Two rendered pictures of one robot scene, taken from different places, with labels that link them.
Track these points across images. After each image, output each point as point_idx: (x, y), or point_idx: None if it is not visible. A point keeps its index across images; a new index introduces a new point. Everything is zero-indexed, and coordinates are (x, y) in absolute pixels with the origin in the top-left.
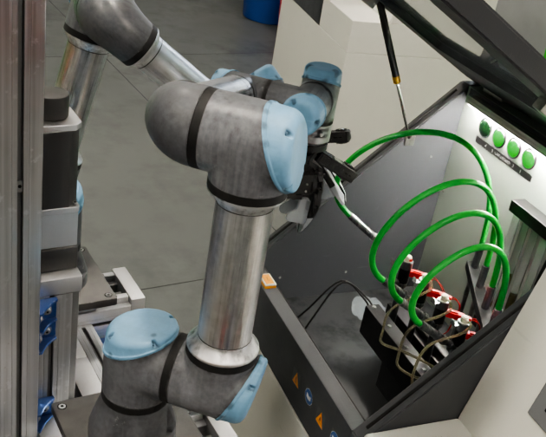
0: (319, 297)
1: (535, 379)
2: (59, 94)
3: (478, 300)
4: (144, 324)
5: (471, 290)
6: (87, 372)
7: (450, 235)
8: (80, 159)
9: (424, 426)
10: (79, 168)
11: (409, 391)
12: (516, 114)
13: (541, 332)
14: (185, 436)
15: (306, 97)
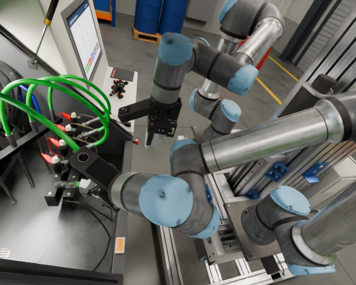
0: (95, 215)
1: (83, 82)
2: (322, 74)
3: (31, 137)
4: (231, 106)
5: (18, 151)
6: (225, 189)
7: None
8: (295, 233)
9: None
10: (290, 232)
11: (114, 123)
12: None
13: (75, 72)
14: (199, 132)
15: (200, 37)
